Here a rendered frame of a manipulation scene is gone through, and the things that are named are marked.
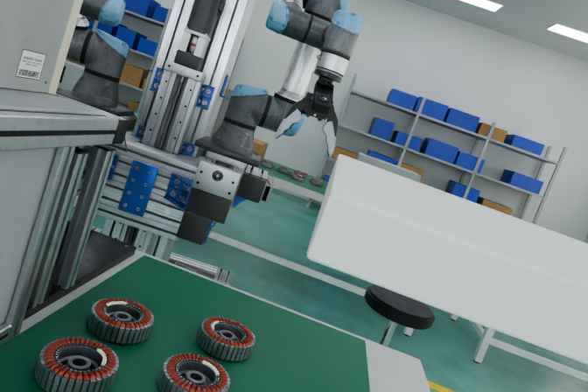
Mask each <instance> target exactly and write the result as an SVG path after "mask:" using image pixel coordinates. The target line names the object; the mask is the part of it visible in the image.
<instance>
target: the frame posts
mask: <svg viewBox="0 0 588 392"><path fill-rule="evenodd" d="M88 153H89V151H87V150H83V149H81V148H79V147H76V146H75V150H74V154H73V158H72V161H71V164H70V167H69V170H68V174H67V176H66V182H65V184H64V187H63V191H62V194H61V196H60V199H59V204H58V207H57V211H56V214H55V216H54V220H53V223H52V227H51V231H50V234H49V236H48V240H47V243H46V245H45V251H44V254H43V257H42V260H41V263H40V265H39V269H38V274H37V277H36V280H35V283H34V286H33V289H32V292H31V297H30V300H29V303H28V307H30V308H35V307H36V306H37V305H40V304H42V303H43V301H44V298H45V295H46V290H47V287H48V284H49V281H50V278H51V275H52V273H53V267H54V264H55V261H56V258H57V255H58V253H59V249H60V244H61V242H62V238H63V235H64V233H65V230H66V226H67V222H68V218H69V215H70V213H71V210H72V206H73V203H74V199H75V195H76V193H77V190H78V187H79V183H80V181H81V175H82V173H83V170H84V167H85V163H86V161H87V158H88ZM115 153H116V149H115V148H112V147H109V146H107V145H105V144H98V145H94V148H93V152H92V155H91V158H90V160H89V164H88V167H87V171H86V175H85V178H84V180H83V183H82V187H81V189H80V194H79V198H78V200H77V203H76V206H75V209H74V212H73V217H72V220H71V223H70V226H69V229H68V232H67V235H66V239H65V243H64V246H63V249H62V252H61V255H60V258H59V263H58V266H57V269H56V271H55V275H54V278H53V280H52V284H53V285H55V286H58V285H61V286H60V288H62V289H64V290H66V289H68V288H69V286H73V285H74V282H75V279H76V276H77V273H78V270H79V267H80V265H81V259H82V257H83V254H84V251H85V248H86V245H87V242H88V237H89V235H90V231H91V228H92V226H93V223H94V220H95V215H96V212H97V209H98V206H99V203H100V200H101V197H102V193H103V189H104V186H105V184H106V181H107V178H108V175H109V170H110V167H111V165H112V161H113V158H114V155H115Z"/></svg>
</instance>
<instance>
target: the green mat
mask: <svg viewBox="0 0 588 392"><path fill-rule="evenodd" d="M104 298H122V299H124V298H126V299H127V301H128V300H129V299H130V300H131V302H132V301H135V302H137V303H139V304H140V305H143V306H145V307H146V308H147V309H148V310H150V312H151V313H152V315H153V316H154V322H153V325H152V328H151V330H150V335H149V336H148V338H147V339H144V340H143V341H140V342H138V343H134V344H121V342H120V343H116V341H115V342H111V341H106V340H105V339H102V338H100V337H98V336H97V335H95V333H93V332H92V331H91V330H90V329H89V327H88V318H89V314H90V312H91V309H92V306H93V304H94V303H95V302H97V301H99V300H101V299H104ZM211 317H223V318H227V319H232V320H235V322H236V321H238V322H239V323H242V324H243V325H244V326H246V327H247V328H248V329H249V330H250V331H251V332H252V333H253V334H254V335H255V344H254V346H253V349H252V352H251V355H250V356H249V357H248V358H247V359H246V360H238V361H230V360H225V359H224V360H222V359H221V357H220V358H217V357H216V355H215V356H212V355H211V354H209V353H208V352H206V351H205V350H204V349H203V348H202V347H201V346H200V345H199V343H198V341H197V335H198V332H199V329H200V325H201V323H202V321H203V320H204V319H208V318H211ZM70 337H73V338H75V337H78V338H79V339H80V338H84V339H85V340H86V339H91V340H95V341H96V342H97V341H99V342H101V343H102V344H104V345H106V346H107V347H109V348H111V350H113V351H114V352H115V354H116V355H117V357H118V360H119V367H118V369H117V372H116V375H115V379H114V382H113V385H112V386H111V387H110V389H109V390H107V392H161V391H160V389H159V386H158V379H159V376H160V374H161V371H162V368H163V365H164V363H165V361H166V360H167V359H168V358H169V357H171V356H173V355H175V354H187V353H189V354H199V356H201V355H203V356H204V359H205V357H208V358H209V360H210V359H212V360H213V361H216V362H217V363H219V364H220V365H221V366H222V367H223V368H225V370H226V371H227V373H228V375H229V378H230V385H229V388H228V391H227V392H370V386H369V377H368V359H367V350H366V341H365V340H364V339H359V338H357V337H354V336H353V335H350V334H348V333H345V332H342V331H339V330H337V329H334V328H331V327H330V326H327V325H323V324H321V323H319V322H316V321H314V320H311V319H309V318H306V317H303V316H300V315H298V314H296V313H294V312H291V311H287V310H285V309H283V308H280V307H278V306H275V305H273V304H269V303H267V302H264V301H262V300H260V299H257V298H255V297H251V296H249V295H247V294H244V293H241V292H239V291H237V290H233V289H231V288H228V287H226V286H224V285H221V284H219V283H215V282H213V281H210V280H208V279H205V278H204V277H201V276H197V275H194V274H193V273H190V272H188V271H185V270H182V269H179V268H177V267H174V266H172V265H170V264H167V263H165V262H161V261H159V260H156V259H154V258H151V257H149V256H147V255H144V256H142V257H141V258H139V259H137V260H136V261H134V262H133V263H131V264H130V265H128V266H127V267H125V268H123V269H121V270H120V271H118V272H117V273H115V274H114V275H113V276H111V277H109V278H107V279H106V280H104V281H103V282H101V283H99V284H97V285H96V286H95V287H94V288H92V289H90V290H88V291H87V292H85V293H83V294H82V295H80V296H79V297H77V298H76V299H74V300H73V301H71V302H70V303H68V304H66V305H64V306H63V307H61V308H59V309H58V310H57V311H55V312H54V313H52V314H50V315H49V316H47V317H46V318H43V319H42V320H40V321H39V322H38V323H37V324H35V325H33V326H31V327H30V328H28V329H26V330H25V331H23V332H21V333H20V334H19V335H17V336H16V337H14V338H13V339H10V340H9V341H7V342H6V343H4V344H2V345H1V346H0V392H47V391H46V390H45V388H41V387H40V386H41V385H39V384H38V381H36V379H35V375H34V374H35V373H34V372H35V368H36V366H37V363H38V359H39V355H40V352H41V350H42V349H43V347H44V346H46V345H47V344H48V343H50V342H52V341H55V340H60V339H63V338H70ZM85 340H84V341H85ZM91 340H90V341H91Z"/></svg>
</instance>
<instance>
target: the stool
mask: <svg viewBox="0 0 588 392"><path fill-rule="evenodd" d="M364 298H365V300H366V302H367V304H368V305H369V306H370V307H371V308H372V309H373V310H374V311H376V312H378V313H379V314H381V315H382V316H383V317H385V318H386V319H388V323H387V325H386V327H385V330H384V332H383V335H382V337H381V341H380V343H379V344H381V345H383V346H385V347H388V346H389V342H390V340H391V338H392V335H393V333H394V330H395V329H396V325H397V324H399V325H402V326H407V327H409V328H413V329H418V330H425V329H428V328H431V327H432V325H433V322H434V320H435V316H434V314H433V312H432V310H431V309H430V308H429V307H428V306H427V305H426V304H424V303H421V302H419V301H416V300H414V299H412V298H409V297H405V296H403V295H401V294H398V293H395V292H393V291H391V290H387V289H384V288H382V287H380V286H377V285H372V286H368V287H367V290H366V292H365V295H364Z"/></svg>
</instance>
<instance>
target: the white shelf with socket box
mask: <svg viewBox="0 0 588 392"><path fill-rule="evenodd" d="M307 257H308V258H309V259H310V260H311V261H314V262H315V263H319V264H322V265H325V266H326V267H329V268H332V269H334V270H338V271H340V272H343V273H345V274H348V275H350V276H352V277H357V278H359V279H361V280H363V281H366V282H369V283H371V284H375V285H377V286H380V287H382V288H384V289H387V290H389V291H393V292H395V293H398V294H401V295H403V296H405V297H408V298H412V299H414V300H416V301H419V302H421V303H424V304H427V305H430V306H433V307H435V308H438V309H439V310H442V311H445V312H449V313H451V314H453V315H456V316H459V317H461V318H463V319H467V320H470V321H472V322H474V323H477V324H479V325H482V326H485V327H488V328H490V329H493V330H495V331H497V332H500V333H504V334H506V335H508V336H511V337H514V338H516V339H518V340H522V341H525V342H528V343H529V344H532V345H534V346H537V347H540V348H543V349H546V350H548V351H551V352H553V353H555V354H559V355H562V356H564V357H566V358H569V359H572V360H574V361H578V362H580V363H583V364H585V365H587V366H588V243H585V242H582V241H579V240H576V239H573V238H571V237H569V236H566V235H563V234H559V233H557V232H554V231H552V230H549V229H547V228H544V227H540V226H537V225H535V224H533V223H530V222H527V221H525V220H521V219H518V218H515V217H513V216H511V215H508V214H505V213H502V212H499V211H496V210H493V209H492V208H489V207H486V206H482V205H480V204H477V203H474V202H472V201H470V200H467V199H463V198H460V197H458V196H455V195H453V194H450V193H448V192H444V191H441V190H438V189H436V188H433V187H431V186H428V185H424V184H422V183H419V182H416V181H414V180H412V179H409V178H405V177H403V176H400V175H397V174H394V173H393V172H390V171H385V170H383V169H381V168H378V167H375V166H373V165H371V164H366V163H364V162H361V161H359V160H356V159H353V158H351V157H347V156H344V155H342V154H339V155H338V157H337V160H336V162H335V165H334V167H333V170H332V174H331V177H330V178H329V182H328V185H327V188H326V190H325V196H324V198H323V201H322V204H321V208H320V210H319V213H318V218H317V221H316V224H315V227H314V230H313V233H312V236H311V240H310V244H309V247H308V249H307Z"/></svg>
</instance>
